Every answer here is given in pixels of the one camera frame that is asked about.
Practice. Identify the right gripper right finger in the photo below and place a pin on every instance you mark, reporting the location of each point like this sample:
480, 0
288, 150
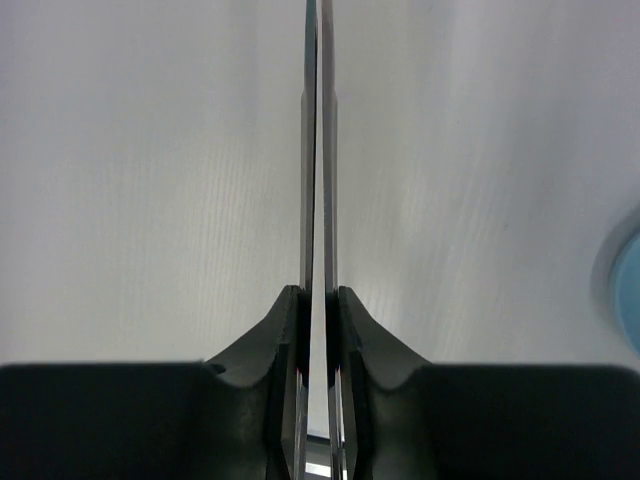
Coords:
408, 418

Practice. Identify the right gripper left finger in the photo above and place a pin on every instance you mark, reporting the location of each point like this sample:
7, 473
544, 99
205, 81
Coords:
228, 417

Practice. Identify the metal tongs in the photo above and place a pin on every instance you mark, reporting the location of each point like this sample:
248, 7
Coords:
318, 207

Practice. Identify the blue round lid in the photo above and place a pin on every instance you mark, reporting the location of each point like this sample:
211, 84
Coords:
614, 279

